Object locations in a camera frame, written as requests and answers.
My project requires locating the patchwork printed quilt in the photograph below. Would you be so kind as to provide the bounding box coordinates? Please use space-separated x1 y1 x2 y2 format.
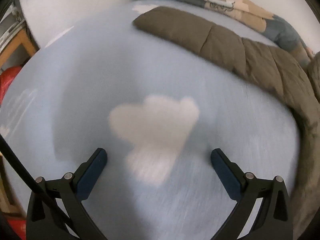
130 0 315 65

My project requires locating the olive brown padded coat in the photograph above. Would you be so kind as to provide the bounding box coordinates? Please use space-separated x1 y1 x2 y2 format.
132 6 320 240

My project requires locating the wooden side table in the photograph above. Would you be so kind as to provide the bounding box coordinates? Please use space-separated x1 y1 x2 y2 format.
0 21 39 69

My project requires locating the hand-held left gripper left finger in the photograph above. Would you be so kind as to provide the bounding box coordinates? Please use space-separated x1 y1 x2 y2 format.
26 148 108 240

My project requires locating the light blue cloud bed sheet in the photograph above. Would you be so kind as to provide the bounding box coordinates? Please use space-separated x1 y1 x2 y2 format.
0 0 300 240

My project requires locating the black cable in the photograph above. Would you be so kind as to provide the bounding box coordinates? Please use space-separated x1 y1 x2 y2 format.
0 134 74 232

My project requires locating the red plastic bag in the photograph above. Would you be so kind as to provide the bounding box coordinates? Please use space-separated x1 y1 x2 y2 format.
0 66 24 107

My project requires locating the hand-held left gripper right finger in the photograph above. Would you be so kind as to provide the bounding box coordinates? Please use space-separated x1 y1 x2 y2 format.
210 149 293 240

